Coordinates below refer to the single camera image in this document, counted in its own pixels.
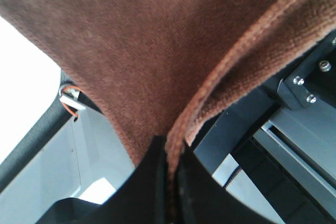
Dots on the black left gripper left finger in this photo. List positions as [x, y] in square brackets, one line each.
[140, 199]

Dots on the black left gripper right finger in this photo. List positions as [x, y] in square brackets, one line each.
[200, 199]

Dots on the brown towel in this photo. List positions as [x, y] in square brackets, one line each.
[164, 67]

